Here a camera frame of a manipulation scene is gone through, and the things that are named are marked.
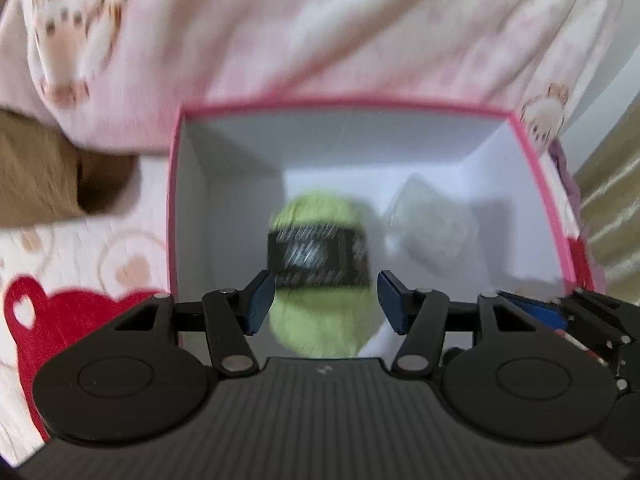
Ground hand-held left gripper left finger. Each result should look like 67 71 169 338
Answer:
113 269 277 377

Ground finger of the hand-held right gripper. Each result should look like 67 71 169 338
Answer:
496 289 572 332

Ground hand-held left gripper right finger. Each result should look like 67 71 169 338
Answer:
377 269 541 377

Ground green yarn ball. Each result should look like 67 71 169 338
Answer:
267 189 385 359

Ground pink cardboard box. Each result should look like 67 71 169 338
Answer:
166 92 580 361

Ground clear plastic packet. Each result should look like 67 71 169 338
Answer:
382 174 477 267

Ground beige curtain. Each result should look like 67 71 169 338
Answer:
571 109 640 307

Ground red bear printed blanket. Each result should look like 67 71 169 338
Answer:
0 139 608 467

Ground brown sofa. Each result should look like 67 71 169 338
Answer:
0 0 142 232

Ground pink bear print pillow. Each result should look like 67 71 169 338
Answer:
0 0 628 161

